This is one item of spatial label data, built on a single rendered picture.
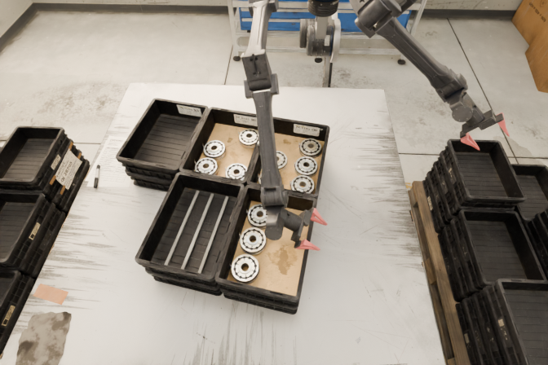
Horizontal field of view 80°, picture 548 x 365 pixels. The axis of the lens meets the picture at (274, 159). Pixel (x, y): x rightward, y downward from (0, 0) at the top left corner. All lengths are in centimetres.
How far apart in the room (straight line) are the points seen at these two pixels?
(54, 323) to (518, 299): 195
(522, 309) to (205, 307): 138
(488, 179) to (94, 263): 206
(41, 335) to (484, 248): 206
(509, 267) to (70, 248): 211
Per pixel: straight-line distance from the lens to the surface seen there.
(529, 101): 377
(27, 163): 247
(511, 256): 218
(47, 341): 162
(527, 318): 195
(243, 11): 325
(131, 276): 156
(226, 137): 166
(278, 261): 132
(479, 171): 225
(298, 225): 113
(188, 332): 143
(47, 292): 169
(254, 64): 108
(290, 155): 157
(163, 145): 170
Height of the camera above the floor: 207
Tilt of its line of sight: 53 degrees down
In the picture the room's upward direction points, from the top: 1 degrees counter-clockwise
